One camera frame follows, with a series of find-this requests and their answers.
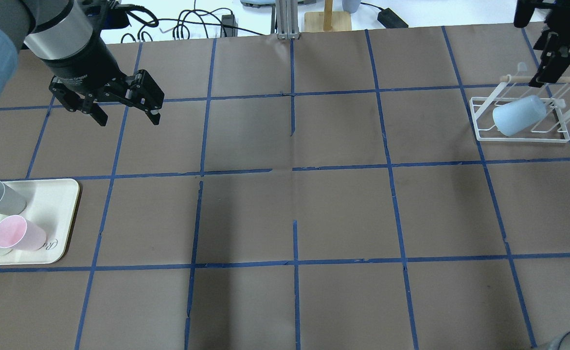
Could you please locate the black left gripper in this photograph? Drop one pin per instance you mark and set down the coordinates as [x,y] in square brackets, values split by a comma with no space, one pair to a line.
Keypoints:
[81,64]

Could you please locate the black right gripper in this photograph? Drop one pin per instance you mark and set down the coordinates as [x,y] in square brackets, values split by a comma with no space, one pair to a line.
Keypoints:
[553,51]

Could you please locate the light blue plastic cup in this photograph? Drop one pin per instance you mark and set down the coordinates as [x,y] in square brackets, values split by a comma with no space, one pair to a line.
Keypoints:
[516,116]

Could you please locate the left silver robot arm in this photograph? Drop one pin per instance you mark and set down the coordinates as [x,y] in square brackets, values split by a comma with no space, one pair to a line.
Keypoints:
[65,36]

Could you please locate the pink plastic cup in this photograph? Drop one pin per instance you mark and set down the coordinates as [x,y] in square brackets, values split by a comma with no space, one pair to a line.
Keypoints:
[18,233]

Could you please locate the blue cup on desk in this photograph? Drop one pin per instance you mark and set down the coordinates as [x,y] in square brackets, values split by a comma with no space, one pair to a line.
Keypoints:
[350,6]

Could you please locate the white plastic tray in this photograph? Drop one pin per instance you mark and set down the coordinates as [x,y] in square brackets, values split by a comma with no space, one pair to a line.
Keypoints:
[51,204]

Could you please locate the black power adapter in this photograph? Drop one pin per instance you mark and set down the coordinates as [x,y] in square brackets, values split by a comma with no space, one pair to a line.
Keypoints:
[390,20]

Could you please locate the wooden mug tree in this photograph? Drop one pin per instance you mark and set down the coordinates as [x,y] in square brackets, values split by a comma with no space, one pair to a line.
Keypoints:
[327,21]

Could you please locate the white wire cup rack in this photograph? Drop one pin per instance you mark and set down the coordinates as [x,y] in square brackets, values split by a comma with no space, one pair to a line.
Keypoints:
[553,128]

